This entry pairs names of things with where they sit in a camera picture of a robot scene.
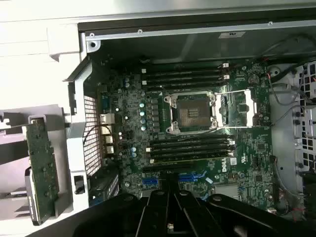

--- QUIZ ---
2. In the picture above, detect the black case lock slider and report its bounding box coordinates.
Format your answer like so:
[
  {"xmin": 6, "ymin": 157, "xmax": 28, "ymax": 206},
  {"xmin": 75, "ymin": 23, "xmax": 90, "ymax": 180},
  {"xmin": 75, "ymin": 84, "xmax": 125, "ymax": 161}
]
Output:
[{"xmin": 74, "ymin": 174, "xmax": 85, "ymax": 195}]

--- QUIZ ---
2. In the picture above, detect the blue expansion slot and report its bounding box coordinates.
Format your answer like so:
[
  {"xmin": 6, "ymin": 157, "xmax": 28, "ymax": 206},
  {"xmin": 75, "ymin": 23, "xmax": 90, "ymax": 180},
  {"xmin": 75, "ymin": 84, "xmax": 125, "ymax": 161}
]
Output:
[{"xmin": 142, "ymin": 171, "xmax": 207, "ymax": 190}]

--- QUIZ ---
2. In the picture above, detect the grey wire bundle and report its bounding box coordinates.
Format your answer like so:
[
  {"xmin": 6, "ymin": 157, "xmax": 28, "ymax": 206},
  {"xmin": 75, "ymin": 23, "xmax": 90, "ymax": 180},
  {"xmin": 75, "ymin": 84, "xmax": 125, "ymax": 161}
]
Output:
[{"xmin": 271, "ymin": 155, "xmax": 283, "ymax": 192}]

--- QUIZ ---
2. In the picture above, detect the green motherboard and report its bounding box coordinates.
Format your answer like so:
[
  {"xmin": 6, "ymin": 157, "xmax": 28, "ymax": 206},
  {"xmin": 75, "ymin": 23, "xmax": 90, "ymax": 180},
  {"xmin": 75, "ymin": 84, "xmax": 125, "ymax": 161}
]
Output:
[{"xmin": 97, "ymin": 59, "xmax": 279, "ymax": 215}]

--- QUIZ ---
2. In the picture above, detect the black and grey PC case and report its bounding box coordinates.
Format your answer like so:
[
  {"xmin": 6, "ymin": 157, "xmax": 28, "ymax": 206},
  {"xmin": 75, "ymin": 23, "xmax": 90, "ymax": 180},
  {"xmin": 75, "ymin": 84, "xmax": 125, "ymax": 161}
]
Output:
[{"xmin": 61, "ymin": 7, "xmax": 316, "ymax": 223}]

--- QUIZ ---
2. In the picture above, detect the metal socket cover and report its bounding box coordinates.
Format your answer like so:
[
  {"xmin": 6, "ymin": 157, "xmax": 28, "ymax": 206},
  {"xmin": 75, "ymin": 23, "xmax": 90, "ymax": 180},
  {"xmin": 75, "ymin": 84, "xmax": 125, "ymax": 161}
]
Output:
[{"xmin": 213, "ymin": 90, "xmax": 257, "ymax": 128}]

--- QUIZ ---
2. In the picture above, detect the long black expansion slot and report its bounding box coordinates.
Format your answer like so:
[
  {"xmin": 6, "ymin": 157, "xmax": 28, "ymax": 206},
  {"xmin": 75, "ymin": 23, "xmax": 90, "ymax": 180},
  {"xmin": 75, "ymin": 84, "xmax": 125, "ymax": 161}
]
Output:
[{"xmin": 142, "ymin": 163, "xmax": 196, "ymax": 174}]

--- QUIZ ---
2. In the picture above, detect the metal disk bay cage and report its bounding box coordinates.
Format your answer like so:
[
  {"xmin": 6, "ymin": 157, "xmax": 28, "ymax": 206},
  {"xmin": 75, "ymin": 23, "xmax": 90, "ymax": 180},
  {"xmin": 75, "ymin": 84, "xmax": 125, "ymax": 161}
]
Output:
[{"xmin": 293, "ymin": 59, "xmax": 316, "ymax": 173}]

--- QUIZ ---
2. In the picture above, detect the silver chipset heatsink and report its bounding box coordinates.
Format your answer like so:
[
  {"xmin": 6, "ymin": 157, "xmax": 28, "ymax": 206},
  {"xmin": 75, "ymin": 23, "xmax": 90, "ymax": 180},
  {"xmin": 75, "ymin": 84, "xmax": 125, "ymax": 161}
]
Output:
[{"xmin": 214, "ymin": 184, "xmax": 242, "ymax": 201}]

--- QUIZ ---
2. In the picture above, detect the CPU socket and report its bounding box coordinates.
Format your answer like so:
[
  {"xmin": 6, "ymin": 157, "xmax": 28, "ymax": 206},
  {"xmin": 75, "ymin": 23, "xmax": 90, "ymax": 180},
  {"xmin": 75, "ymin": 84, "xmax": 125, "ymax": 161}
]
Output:
[{"xmin": 162, "ymin": 92, "xmax": 218, "ymax": 135}]

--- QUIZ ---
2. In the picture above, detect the grey parts rack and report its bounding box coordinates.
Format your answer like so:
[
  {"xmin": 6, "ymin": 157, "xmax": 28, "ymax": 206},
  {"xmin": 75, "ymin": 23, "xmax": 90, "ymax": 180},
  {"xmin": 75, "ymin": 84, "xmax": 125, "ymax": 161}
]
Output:
[{"xmin": 0, "ymin": 103, "xmax": 72, "ymax": 227}]

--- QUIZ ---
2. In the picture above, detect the wire locking lever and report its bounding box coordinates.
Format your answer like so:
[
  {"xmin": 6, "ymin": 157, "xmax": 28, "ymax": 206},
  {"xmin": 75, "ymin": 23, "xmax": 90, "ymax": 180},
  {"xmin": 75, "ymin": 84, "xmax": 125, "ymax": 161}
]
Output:
[
  {"xmin": 216, "ymin": 124, "xmax": 274, "ymax": 130},
  {"xmin": 214, "ymin": 89, "xmax": 250, "ymax": 96}
]

